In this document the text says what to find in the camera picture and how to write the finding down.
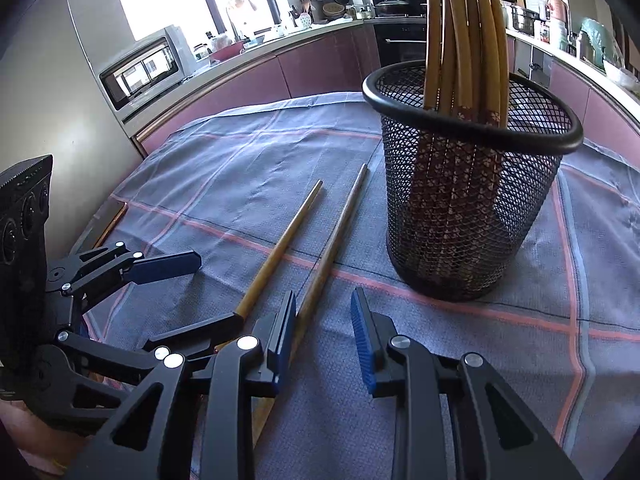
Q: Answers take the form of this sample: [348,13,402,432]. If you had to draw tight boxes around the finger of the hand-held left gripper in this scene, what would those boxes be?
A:
[46,241,202,311]
[30,312,246,426]

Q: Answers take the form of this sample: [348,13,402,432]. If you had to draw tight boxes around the wooden chopstick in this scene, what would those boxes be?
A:
[251,162,370,448]
[234,180,325,320]

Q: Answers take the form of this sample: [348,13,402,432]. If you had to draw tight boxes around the blue checkered tablecloth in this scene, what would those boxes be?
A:
[65,91,640,480]

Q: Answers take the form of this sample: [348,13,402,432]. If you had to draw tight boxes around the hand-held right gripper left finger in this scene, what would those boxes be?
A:
[65,290,298,480]

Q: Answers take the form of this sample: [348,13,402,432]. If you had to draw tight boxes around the purple kitchen cabinets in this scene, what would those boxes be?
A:
[132,25,640,156]

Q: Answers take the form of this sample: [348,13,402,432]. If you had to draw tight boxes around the pink kettle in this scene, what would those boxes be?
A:
[545,0,571,26]

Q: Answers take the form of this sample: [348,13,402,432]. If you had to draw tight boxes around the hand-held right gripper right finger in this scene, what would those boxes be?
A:
[350,286,583,480]

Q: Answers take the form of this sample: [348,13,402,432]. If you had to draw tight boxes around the pale green cover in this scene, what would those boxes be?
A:
[580,17,621,66]

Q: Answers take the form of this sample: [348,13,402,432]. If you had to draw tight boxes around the black mesh basket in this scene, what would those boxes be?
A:
[362,59,584,302]

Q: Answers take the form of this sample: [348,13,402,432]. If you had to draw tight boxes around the silver microwave oven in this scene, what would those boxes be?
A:
[98,24,193,123]

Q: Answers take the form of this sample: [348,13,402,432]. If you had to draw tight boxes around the kitchen faucet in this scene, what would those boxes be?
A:
[225,0,258,41]

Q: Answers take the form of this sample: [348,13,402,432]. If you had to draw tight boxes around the bundle of wooden chopsticks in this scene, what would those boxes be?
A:
[405,0,511,286]

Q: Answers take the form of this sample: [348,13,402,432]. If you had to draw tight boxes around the stainless steel refrigerator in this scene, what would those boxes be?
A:
[0,0,146,251]

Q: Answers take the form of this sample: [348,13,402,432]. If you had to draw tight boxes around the black integrated stove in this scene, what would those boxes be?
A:
[369,0,431,68]

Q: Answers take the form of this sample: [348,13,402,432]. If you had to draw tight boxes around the red basin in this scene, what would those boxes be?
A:
[209,42,246,61]

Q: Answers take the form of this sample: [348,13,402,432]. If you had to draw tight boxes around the person's left hand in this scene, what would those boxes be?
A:
[0,397,108,473]

